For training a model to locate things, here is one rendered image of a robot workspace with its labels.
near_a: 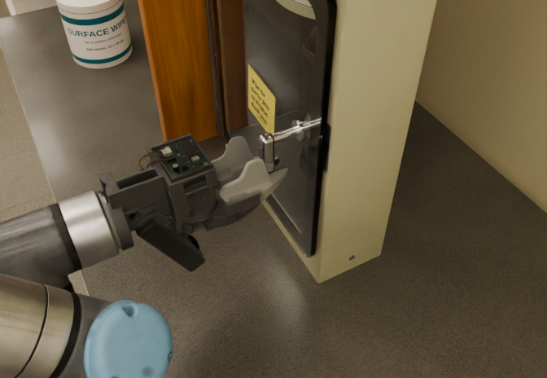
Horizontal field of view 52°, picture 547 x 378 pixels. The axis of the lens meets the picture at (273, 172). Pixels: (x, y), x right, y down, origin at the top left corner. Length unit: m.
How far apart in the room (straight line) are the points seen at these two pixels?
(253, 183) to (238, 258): 0.24
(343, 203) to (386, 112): 0.14
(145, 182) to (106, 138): 0.51
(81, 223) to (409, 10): 0.39
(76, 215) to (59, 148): 0.51
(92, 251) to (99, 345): 0.16
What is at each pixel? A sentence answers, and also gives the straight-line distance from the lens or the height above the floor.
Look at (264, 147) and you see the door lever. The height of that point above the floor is 1.20.
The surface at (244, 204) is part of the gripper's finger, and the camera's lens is 0.64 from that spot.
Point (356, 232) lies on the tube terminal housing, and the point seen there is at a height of 1.03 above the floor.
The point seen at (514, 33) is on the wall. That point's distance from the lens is 0.99.
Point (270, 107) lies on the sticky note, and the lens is 0.72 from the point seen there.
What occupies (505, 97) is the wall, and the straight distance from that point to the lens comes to 1.03.
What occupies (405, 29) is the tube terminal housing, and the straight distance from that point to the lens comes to 0.59.
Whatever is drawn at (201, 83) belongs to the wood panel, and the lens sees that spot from 0.97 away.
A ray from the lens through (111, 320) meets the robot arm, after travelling 0.47.
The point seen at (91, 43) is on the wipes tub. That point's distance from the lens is 1.24.
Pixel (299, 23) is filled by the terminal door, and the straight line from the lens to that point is 0.59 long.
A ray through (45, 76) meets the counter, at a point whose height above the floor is 0.94.
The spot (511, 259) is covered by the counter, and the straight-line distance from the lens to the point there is 0.93.
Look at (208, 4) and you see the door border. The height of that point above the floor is 1.24.
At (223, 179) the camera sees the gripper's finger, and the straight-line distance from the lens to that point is 0.67.
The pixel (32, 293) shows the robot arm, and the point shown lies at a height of 1.26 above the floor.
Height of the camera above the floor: 1.63
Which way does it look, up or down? 45 degrees down
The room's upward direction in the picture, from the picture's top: straight up
